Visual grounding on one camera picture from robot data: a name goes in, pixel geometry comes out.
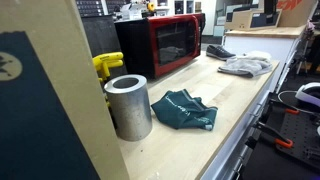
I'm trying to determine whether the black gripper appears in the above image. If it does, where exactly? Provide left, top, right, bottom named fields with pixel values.
left=263, top=0, right=279, bottom=16

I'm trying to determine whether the black red microwave body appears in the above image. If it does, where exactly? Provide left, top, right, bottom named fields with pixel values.
left=114, top=12, right=207, bottom=80

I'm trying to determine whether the cardboard box orange print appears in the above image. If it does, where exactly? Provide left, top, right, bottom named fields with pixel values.
left=276, top=0, right=319, bottom=28

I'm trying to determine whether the cardboard box dark panel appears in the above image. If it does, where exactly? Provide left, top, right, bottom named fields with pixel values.
left=224, top=8, right=283, bottom=31

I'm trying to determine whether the white side bench cabinet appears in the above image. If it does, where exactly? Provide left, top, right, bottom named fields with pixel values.
left=223, top=25, right=308, bottom=93

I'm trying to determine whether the white towel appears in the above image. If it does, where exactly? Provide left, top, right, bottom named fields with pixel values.
left=243, top=50, right=273, bottom=63

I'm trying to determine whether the black tripod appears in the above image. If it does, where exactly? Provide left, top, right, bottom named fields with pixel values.
left=295, top=33, right=313, bottom=76

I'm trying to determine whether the grey towel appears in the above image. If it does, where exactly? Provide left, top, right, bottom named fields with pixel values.
left=217, top=55, right=274, bottom=79

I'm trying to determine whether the dark grey sneaker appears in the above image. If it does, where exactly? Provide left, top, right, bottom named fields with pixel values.
left=205, top=44, right=237, bottom=61

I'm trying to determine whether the black perforated board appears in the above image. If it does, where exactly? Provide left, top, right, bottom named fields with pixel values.
left=275, top=111, right=320, bottom=168

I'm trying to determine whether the dark green cloth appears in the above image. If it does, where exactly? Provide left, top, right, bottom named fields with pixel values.
left=150, top=88, right=219, bottom=132

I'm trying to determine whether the white workbench cabinet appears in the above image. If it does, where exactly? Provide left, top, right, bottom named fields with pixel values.
left=199, top=63, right=281, bottom=180

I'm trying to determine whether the black flat panel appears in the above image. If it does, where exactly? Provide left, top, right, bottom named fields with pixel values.
left=81, top=14, right=128, bottom=80

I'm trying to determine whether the grey metal cylinder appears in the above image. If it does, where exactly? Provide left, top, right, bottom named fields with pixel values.
left=103, top=74, right=154, bottom=142

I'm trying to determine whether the black parts organizer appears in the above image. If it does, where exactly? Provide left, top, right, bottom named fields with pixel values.
left=75, top=0, right=105, bottom=18

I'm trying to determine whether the large cardboard box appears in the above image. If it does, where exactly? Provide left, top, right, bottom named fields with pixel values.
left=0, top=0, right=131, bottom=180

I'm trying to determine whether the white cable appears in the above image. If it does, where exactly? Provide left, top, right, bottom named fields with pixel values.
left=277, top=89, right=320, bottom=116

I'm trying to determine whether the black clamp orange handle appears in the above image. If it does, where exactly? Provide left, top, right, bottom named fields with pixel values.
left=252, top=121, right=295, bottom=150
left=268, top=99, right=301, bottom=116

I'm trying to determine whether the yellow handled tool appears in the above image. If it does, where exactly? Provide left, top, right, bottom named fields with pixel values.
left=92, top=51, right=125, bottom=108

